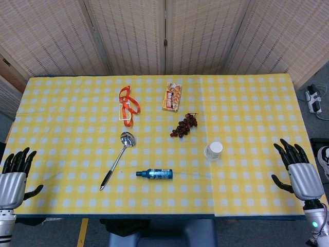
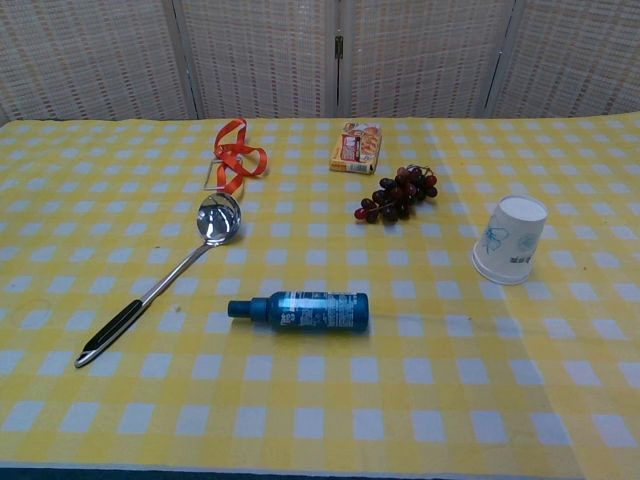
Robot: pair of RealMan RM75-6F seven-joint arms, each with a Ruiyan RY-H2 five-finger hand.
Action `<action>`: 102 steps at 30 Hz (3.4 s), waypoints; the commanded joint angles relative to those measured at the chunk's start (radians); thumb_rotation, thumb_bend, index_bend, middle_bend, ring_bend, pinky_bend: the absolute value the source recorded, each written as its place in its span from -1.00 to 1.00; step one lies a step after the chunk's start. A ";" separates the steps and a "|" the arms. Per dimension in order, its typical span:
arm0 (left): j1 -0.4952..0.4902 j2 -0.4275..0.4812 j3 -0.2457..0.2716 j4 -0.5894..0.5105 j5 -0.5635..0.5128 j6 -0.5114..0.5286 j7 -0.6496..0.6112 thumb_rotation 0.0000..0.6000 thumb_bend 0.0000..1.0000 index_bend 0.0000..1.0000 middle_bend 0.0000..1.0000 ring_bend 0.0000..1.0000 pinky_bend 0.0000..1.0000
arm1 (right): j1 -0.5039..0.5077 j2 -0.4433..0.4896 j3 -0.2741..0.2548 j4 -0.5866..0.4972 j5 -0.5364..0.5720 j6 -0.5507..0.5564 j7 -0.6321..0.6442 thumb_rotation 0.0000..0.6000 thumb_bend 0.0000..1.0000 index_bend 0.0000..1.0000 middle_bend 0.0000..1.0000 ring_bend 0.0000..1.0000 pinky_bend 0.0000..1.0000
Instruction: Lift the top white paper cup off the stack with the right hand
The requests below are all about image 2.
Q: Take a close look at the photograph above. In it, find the woven folding screen panel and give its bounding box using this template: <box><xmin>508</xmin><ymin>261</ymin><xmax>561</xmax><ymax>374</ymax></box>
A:
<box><xmin>492</xmin><ymin>0</ymin><xmax>640</xmax><ymax>120</ymax></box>
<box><xmin>335</xmin><ymin>0</ymin><xmax>521</xmax><ymax>120</ymax></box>
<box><xmin>0</xmin><ymin>0</ymin><xmax>194</xmax><ymax>122</ymax></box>
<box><xmin>172</xmin><ymin>0</ymin><xmax>344</xmax><ymax>120</ymax></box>

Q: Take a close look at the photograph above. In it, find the blue spray bottle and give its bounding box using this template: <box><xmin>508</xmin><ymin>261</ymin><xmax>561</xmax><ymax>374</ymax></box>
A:
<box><xmin>227</xmin><ymin>291</ymin><xmax>370</xmax><ymax>335</ymax></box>

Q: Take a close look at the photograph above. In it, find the red grape bunch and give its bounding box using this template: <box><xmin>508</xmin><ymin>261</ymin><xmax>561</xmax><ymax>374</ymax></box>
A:
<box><xmin>354</xmin><ymin>164</ymin><xmax>438</xmax><ymax>224</ymax></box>

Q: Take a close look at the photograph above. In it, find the white paper cup blue bow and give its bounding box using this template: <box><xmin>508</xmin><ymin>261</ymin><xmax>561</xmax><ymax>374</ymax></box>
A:
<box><xmin>471</xmin><ymin>195</ymin><xmax>549</xmax><ymax>286</ymax></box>

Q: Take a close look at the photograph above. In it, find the steel ladle black handle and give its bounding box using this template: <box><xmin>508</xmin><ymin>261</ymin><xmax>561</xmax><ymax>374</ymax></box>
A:
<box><xmin>73</xmin><ymin>192</ymin><xmax>243</xmax><ymax>370</ymax></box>

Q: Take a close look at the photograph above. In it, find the yellow white checked tablecloth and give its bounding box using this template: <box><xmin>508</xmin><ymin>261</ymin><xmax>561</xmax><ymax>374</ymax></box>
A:
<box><xmin>0</xmin><ymin>115</ymin><xmax>640</xmax><ymax>474</ymax></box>

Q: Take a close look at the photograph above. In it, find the orange lanyard ribbon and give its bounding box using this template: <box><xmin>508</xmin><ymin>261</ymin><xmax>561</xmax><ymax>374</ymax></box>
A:
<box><xmin>213</xmin><ymin>118</ymin><xmax>269</xmax><ymax>197</ymax></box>

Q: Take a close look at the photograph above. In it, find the orange snack box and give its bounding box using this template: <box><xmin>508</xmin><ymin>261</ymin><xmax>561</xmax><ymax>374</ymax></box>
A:
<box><xmin>329</xmin><ymin>121</ymin><xmax>384</xmax><ymax>176</ymax></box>

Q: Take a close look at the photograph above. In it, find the clear badge holder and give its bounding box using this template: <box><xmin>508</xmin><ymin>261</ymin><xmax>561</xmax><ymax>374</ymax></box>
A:
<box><xmin>203</xmin><ymin>158</ymin><xmax>225</xmax><ymax>192</ymax></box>

